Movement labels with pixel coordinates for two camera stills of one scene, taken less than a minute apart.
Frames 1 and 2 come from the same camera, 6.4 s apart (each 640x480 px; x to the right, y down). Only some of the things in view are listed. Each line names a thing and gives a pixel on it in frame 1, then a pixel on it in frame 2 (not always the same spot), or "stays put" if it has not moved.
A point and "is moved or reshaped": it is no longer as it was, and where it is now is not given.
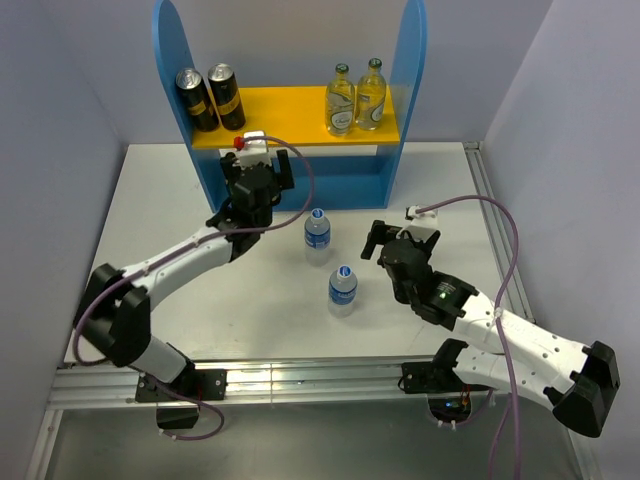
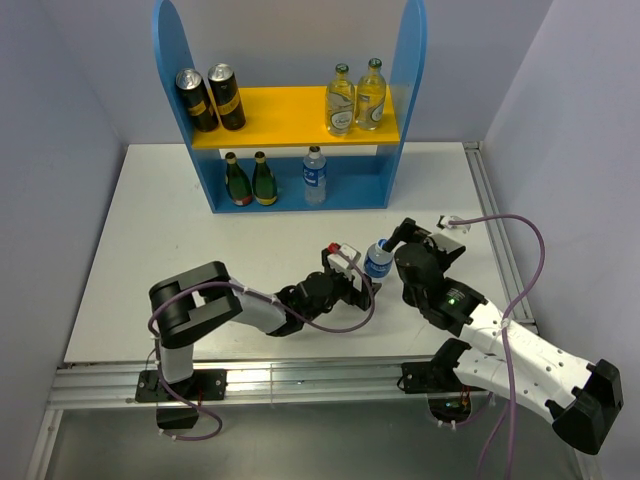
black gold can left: [194, 92] stays put
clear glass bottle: [371, 97] stays put
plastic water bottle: [317, 238] -> [315, 176]
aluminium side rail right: [518, 300] stays put
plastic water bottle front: [342, 292] is moved or reshaped
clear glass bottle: [340, 103] stays put
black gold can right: [227, 96] stays put
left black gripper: [284, 181] -> [353, 296]
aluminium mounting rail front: [300, 383] stays put
